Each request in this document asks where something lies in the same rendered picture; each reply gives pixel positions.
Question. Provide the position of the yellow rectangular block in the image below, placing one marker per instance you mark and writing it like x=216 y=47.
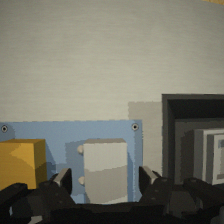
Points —
x=23 y=161

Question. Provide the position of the pale grey rectangular block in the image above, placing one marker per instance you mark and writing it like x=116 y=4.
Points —
x=105 y=171

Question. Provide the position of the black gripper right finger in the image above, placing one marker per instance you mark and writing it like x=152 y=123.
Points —
x=159 y=198

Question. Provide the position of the light grey rectangular block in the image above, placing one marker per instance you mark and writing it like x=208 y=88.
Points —
x=35 y=219

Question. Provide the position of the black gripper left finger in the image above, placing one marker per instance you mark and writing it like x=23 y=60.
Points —
x=26 y=203

